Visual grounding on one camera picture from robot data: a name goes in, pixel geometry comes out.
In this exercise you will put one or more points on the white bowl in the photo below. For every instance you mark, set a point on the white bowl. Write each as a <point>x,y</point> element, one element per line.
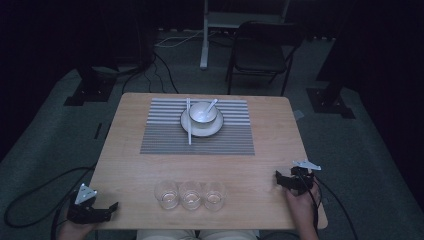
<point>200,116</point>

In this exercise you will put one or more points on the person's left hand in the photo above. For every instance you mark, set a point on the person's left hand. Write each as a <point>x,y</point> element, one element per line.
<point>71,231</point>

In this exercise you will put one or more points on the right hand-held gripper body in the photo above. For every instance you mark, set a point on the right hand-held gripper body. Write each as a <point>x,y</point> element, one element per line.
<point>300,180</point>

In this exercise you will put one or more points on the grey striped placemat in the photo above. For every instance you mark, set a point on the grey striped placemat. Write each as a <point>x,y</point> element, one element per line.
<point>166,143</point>

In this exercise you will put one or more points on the black stand with base plate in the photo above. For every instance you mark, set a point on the black stand with base plate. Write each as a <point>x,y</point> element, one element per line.
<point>91,90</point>
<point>328,103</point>

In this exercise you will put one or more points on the clear drinking glass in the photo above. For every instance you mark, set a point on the clear drinking glass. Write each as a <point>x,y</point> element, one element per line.
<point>214,197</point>
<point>191,198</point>
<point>166,196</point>

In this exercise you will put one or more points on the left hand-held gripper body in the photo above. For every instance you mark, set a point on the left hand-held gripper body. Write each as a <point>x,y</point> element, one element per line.
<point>83,213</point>

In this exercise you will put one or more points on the white spoon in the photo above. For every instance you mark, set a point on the white spoon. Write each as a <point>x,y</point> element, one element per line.
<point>211,105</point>

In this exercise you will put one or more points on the black folding chair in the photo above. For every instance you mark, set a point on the black folding chair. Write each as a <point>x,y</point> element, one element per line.
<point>258,53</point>

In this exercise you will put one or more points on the person's right hand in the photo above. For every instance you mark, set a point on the person's right hand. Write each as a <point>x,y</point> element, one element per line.
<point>300,205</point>

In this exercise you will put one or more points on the white plate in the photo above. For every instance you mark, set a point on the white plate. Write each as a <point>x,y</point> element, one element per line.
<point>213,127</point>

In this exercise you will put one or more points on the white chopstick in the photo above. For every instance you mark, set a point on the white chopstick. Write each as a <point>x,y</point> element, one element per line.
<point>190,136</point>
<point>188,110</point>

